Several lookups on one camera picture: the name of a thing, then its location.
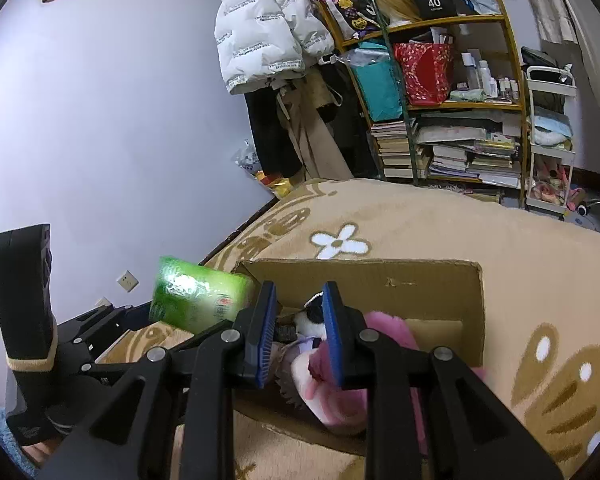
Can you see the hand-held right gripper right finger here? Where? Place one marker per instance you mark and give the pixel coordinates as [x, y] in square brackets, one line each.
[332, 340]

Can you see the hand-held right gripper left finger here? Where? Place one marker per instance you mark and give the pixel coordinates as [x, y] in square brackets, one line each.
[266, 345]

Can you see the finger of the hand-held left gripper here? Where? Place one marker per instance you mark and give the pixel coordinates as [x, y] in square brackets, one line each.
[100, 317]
[105, 372]

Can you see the pink plush toy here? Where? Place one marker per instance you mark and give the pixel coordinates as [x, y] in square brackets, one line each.
[390, 325]

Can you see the green tissue pack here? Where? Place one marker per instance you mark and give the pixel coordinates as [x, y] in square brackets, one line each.
[195, 290]

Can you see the cardboard box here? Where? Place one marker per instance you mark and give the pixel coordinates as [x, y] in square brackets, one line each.
[405, 285]

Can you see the person's left forearm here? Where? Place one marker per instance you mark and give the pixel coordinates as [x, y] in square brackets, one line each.
[0, 435]

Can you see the white fluffy plush toy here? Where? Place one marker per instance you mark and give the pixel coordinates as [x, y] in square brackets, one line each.
[310, 322]

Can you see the beige floral blanket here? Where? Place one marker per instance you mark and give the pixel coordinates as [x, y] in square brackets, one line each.
[430, 220]

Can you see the red yellow packets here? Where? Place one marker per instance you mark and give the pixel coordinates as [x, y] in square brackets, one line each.
[280, 187]

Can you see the plastic bag with dark items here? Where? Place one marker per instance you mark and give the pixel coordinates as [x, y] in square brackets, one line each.
[247, 157]

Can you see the beige trench coat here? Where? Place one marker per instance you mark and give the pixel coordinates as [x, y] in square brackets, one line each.
[320, 145]

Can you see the black hanging coat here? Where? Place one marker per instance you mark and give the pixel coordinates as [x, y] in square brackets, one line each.
[270, 135]

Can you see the stack of books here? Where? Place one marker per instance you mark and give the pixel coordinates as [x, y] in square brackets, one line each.
[450, 160]

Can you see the teal bag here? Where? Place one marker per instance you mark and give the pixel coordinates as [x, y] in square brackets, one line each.
[377, 90]

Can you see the red patterned bag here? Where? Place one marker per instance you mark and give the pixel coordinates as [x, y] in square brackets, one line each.
[422, 72]

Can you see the group of cosmetic bottles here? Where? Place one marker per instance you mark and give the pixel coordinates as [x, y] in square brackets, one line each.
[485, 77]

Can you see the light blue cloth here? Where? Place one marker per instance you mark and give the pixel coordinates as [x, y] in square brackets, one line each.
[550, 127]

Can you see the white puffer jacket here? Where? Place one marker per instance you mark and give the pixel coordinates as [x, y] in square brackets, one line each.
[260, 25]

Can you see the white trolley cart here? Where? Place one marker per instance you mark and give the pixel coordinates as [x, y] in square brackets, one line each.
[550, 92]

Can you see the purple black printed bag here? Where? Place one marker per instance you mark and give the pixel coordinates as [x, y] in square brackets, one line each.
[347, 0]

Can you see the wooden shelf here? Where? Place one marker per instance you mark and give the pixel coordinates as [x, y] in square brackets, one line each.
[455, 20]

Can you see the cream curtain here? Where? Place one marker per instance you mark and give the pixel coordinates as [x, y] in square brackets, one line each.
[550, 10]

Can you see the wall socket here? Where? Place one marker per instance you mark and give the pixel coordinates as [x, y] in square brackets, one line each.
[128, 280]
[103, 302]

